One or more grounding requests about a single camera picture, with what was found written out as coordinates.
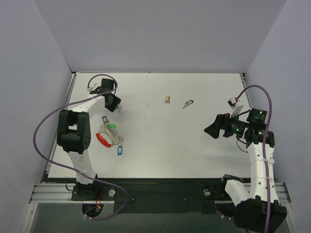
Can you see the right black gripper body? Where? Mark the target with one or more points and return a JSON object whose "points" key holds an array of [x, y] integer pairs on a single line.
{"points": [[226, 125]]}

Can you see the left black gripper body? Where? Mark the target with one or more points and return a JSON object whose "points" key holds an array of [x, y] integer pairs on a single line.
{"points": [[113, 103]]}

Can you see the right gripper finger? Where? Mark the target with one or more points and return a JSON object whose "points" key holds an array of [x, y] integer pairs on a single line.
{"points": [[220, 120], [213, 131]]}

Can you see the key with black tag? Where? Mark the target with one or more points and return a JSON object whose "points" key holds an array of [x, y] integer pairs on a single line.
{"points": [[188, 103]]}

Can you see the red handle spring keyring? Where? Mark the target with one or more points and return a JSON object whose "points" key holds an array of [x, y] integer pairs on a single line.
{"points": [[108, 136]]}

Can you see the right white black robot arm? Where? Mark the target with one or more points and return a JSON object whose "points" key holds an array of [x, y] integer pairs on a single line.
{"points": [[258, 209]]}

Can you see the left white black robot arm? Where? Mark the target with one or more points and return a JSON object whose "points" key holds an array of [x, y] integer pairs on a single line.
{"points": [[74, 131]]}

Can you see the blue key tag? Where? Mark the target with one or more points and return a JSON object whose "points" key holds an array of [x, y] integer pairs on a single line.
{"points": [[120, 150]]}

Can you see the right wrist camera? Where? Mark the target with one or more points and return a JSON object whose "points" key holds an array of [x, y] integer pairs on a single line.
{"points": [[236, 107]]}

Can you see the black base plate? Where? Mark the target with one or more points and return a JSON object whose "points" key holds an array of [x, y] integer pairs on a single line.
{"points": [[154, 196]]}

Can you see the aluminium frame rail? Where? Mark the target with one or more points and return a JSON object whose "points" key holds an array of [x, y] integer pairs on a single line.
{"points": [[51, 193]]}

